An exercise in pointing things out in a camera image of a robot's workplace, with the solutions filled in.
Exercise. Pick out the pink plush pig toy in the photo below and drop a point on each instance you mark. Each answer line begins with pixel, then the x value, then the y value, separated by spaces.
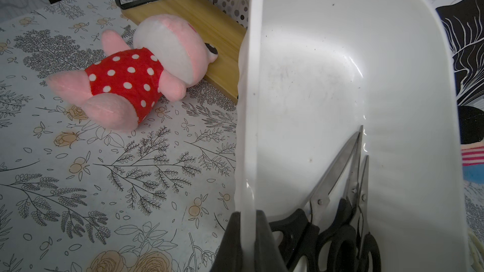
pixel 167 57

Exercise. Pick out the floral table mat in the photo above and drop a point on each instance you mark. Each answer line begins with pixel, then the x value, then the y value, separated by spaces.
pixel 78 197

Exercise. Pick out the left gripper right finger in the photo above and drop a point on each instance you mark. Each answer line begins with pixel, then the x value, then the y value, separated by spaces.
pixel 267 255

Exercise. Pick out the small black handled scissors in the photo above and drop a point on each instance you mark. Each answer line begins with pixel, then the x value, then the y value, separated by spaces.
pixel 341 237

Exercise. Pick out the wooden three tier shelf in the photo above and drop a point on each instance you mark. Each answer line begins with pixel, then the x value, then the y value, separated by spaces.
pixel 214 26

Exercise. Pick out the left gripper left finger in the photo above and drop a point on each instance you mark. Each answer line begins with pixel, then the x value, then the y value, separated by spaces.
pixel 230 256

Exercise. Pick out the silver blade black scissors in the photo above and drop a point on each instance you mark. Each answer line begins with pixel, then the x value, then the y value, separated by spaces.
pixel 299 232

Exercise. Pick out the white plastic storage box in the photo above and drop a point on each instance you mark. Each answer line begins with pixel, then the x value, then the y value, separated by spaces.
pixel 311 73

